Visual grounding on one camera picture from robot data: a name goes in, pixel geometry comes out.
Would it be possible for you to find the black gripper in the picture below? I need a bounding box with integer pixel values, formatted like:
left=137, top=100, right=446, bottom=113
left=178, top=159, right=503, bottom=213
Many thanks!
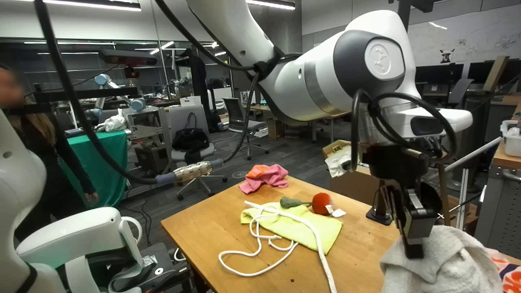
left=363, top=144, right=438, bottom=258

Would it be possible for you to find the thick white rope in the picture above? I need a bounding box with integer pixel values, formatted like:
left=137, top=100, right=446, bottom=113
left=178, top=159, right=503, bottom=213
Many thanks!
left=243, top=198, right=339, bottom=293

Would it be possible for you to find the pink orange cloth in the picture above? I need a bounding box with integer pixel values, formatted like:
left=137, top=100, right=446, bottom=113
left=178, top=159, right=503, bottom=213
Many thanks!
left=240, top=164, right=288, bottom=193

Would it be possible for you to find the grey towel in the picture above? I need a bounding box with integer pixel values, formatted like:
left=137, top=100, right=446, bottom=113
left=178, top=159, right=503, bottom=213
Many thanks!
left=380, top=226, right=502, bottom=293

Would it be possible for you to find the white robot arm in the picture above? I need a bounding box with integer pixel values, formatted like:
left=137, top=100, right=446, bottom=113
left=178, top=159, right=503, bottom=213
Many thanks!
left=187, top=0, right=472, bottom=258

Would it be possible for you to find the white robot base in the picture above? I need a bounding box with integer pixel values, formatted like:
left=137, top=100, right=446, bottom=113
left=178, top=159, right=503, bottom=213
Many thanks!
left=0, top=107, right=192, bottom=293

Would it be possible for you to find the red plush ball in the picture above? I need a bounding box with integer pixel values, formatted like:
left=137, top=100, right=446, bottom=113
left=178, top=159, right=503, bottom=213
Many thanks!
left=311, top=191, right=331, bottom=214

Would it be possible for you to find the cardboard box on floor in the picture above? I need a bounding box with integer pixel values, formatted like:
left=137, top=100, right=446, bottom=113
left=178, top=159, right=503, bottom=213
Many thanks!
left=323, top=139, right=380, bottom=203

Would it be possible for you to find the dark green sock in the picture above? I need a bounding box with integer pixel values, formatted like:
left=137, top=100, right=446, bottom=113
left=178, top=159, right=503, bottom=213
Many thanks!
left=280, top=196, right=313, bottom=208

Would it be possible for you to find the white plastic bin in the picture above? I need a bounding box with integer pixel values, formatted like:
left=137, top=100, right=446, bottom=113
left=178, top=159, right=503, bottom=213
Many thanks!
left=500, top=120, right=521, bottom=156

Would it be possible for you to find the green cloth cover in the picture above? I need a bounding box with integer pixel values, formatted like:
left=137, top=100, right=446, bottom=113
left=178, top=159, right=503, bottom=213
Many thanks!
left=69, top=130, right=129, bottom=204

